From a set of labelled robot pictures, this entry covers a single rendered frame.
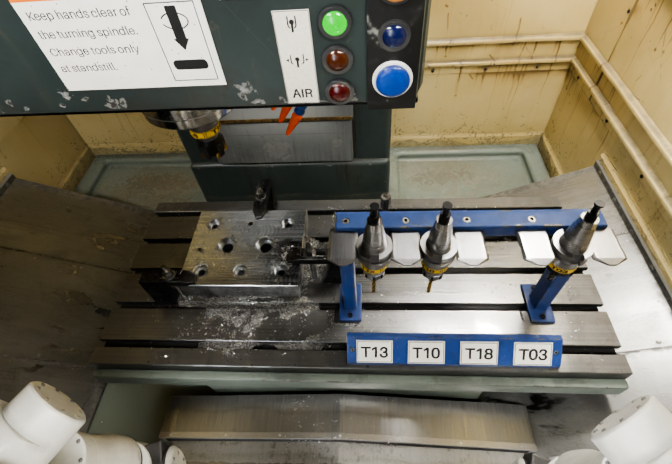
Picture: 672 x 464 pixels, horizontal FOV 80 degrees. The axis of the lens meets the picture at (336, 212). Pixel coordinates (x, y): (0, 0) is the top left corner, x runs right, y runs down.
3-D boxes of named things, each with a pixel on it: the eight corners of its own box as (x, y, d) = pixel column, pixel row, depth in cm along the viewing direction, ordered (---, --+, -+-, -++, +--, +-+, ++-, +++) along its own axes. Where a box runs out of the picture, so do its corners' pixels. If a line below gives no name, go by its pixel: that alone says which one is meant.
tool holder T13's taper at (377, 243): (386, 234, 70) (388, 209, 65) (387, 255, 67) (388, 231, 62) (361, 234, 71) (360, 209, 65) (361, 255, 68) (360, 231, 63)
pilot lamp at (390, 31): (407, 50, 33) (409, 23, 31) (380, 51, 33) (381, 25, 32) (406, 46, 33) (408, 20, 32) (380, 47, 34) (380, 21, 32)
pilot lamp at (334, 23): (348, 37, 32) (347, 9, 31) (322, 38, 33) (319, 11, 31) (349, 34, 33) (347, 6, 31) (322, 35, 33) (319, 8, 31)
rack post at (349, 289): (361, 322, 94) (358, 251, 72) (339, 321, 95) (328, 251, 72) (361, 284, 101) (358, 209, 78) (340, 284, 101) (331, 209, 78)
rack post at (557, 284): (554, 323, 91) (615, 250, 68) (530, 323, 91) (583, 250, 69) (542, 285, 97) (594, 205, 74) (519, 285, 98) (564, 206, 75)
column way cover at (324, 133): (356, 164, 129) (350, -4, 90) (214, 167, 133) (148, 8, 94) (356, 153, 132) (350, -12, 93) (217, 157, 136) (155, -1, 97)
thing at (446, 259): (456, 241, 71) (459, 233, 69) (454, 270, 67) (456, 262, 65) (421, 235, 72) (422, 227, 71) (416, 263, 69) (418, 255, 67)
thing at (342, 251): (358, 267, 68) (357, 264, 68) (327, 267, 69) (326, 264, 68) (358, 234, 73) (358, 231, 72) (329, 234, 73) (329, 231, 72)
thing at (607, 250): (628, 266, 65) (631, 263, 64) (594, 266, 65) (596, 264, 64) (611, 232, 69) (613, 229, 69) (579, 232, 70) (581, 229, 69)
